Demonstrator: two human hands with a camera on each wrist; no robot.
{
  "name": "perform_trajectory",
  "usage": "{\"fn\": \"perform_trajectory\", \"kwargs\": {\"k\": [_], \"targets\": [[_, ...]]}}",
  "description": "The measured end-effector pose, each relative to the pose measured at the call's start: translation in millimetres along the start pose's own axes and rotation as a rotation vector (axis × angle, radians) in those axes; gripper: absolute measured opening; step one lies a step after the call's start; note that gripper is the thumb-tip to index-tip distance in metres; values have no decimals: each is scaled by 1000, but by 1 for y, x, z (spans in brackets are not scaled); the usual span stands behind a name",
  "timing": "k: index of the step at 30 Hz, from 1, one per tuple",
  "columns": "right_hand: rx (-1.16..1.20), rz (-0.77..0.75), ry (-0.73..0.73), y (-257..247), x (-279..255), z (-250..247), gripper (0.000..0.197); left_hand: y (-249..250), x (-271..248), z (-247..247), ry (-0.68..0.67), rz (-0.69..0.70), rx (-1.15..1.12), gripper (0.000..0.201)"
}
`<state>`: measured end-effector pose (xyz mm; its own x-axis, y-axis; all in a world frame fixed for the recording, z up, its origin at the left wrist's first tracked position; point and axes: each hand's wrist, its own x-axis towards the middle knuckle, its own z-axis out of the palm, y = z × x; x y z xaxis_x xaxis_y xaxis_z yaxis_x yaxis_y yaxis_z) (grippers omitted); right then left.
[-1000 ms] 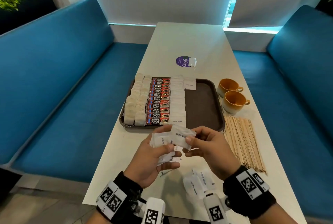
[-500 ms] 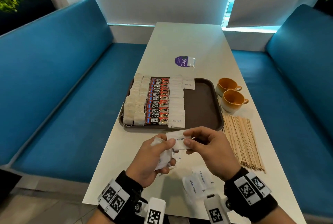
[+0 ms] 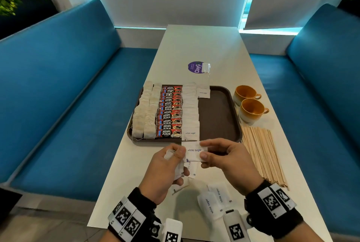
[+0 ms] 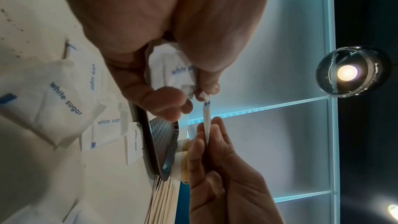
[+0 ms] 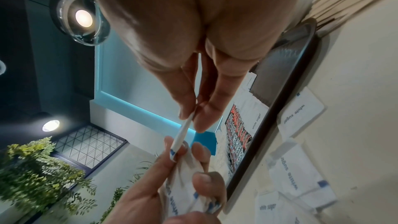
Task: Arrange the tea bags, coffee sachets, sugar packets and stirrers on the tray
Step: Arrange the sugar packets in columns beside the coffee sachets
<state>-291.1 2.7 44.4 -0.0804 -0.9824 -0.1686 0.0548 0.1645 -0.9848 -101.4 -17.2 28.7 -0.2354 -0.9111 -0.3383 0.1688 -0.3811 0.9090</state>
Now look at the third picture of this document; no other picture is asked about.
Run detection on person's right hand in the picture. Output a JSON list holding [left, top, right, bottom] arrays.
[[200, 138, 265, 196]]

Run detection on person's left hand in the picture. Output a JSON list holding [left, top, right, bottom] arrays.
[[139, 143, 191, 205]]

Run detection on white sugar packet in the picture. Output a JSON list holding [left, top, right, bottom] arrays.
[[207, 182, 233, 205], [196, 84, 211, 99], [186, 161, 199, 179], [181, 141, 208, 163], [197, 191, 224, 221]]

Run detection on person's left forearm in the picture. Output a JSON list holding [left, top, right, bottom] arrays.
[[99, 229, 120, 242]]

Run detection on person's right forearm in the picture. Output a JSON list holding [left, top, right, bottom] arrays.
[[281, 220, 324, 242]]

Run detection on row of sugar sachets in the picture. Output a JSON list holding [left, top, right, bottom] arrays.
[[181, 83, 200, 141]]

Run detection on row of red coffee sachets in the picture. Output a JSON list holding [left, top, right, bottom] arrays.
[[156, 86, 183, 138]]

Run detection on brown plastic tray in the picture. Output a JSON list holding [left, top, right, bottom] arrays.
[[127, 85, 243, 143]]

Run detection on rows of tea bags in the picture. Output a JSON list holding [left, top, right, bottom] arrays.
[[130, 81, 162, 140]]

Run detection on pile of wooden stirrers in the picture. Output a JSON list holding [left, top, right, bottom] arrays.
[[241, 125, 288, 188]]

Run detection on orange and white cup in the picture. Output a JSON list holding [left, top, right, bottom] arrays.
[[238, 98, 270, 124], [232, 85, 262, 107]]

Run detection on black wristband with markers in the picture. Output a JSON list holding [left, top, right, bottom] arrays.
[[107, 187, 164, 242], [244, 180, 304, 240]]

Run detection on round purple sticker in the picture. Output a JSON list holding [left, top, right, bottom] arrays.
[[187, 61, 205, 74]]

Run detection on blue sofa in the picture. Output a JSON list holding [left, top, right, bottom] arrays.
[[0, 0, 158, 203], [249, 3, 360, 237]]

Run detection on dark planter box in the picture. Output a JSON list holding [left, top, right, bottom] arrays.
[[337, 0, 360, 18], [0, 0, 59, 40]]

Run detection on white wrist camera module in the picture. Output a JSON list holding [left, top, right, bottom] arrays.
[[161, 218, 183, 242], [223, 209, 251, 242]]

